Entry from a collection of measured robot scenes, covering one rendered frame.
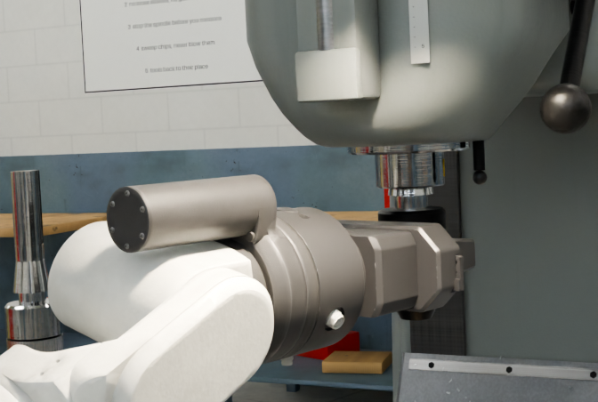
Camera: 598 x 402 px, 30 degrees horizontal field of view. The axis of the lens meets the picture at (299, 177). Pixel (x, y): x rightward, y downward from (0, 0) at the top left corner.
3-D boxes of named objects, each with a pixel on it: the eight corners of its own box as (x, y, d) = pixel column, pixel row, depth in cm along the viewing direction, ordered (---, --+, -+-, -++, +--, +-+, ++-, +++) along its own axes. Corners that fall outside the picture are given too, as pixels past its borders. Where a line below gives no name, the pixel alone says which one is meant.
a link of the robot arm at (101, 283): (312, 381, 65) (165, 426, 56) (188, 323, 71) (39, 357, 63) (338, 190, 62) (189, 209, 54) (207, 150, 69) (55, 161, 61)
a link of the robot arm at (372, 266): (462, 195, 71) (343, 212, 62) (467, 345, 71) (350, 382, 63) (312, 193, 79) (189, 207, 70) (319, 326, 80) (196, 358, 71)
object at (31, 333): (71, 373, 97) (67, 308, 97) (58, 387, 92) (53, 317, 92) (18, 375, 97) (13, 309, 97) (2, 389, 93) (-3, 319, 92)
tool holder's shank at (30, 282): (55, 298, 96) (48, 169, 95) (46, 304, 93) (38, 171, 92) (19, 300, 96) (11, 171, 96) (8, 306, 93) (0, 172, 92)
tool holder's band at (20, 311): (67, 308, 97) (67, 296, 97) (53, 317, 92) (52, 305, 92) (13, 309, 97) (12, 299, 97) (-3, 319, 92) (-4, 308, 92)
